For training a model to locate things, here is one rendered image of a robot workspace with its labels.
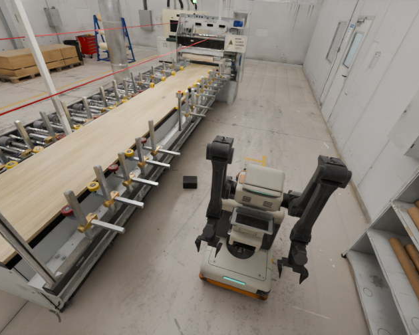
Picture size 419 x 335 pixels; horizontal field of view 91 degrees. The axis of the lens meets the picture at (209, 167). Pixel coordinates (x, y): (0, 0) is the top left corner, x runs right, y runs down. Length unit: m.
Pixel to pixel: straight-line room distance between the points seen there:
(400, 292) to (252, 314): 1.10
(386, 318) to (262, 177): 1.77
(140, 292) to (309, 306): 1.52
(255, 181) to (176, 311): 1.42
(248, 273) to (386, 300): 1.24
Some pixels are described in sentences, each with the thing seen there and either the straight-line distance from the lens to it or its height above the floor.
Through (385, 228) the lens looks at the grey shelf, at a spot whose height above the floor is 0.55.
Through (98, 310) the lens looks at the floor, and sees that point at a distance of 2.28.
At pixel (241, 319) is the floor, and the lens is 2.16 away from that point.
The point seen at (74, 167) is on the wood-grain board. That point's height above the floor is 0.90.
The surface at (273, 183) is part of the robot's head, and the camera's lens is 1.13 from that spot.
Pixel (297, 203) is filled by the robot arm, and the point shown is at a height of 1.30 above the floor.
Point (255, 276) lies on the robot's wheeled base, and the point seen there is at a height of 0.28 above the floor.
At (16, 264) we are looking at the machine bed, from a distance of 1.73.
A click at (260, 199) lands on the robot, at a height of 1.19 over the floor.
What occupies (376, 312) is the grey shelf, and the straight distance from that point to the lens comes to 2.51.
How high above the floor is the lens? 2.05
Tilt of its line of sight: 38 degrees down
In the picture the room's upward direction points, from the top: 5 degrees clockwise
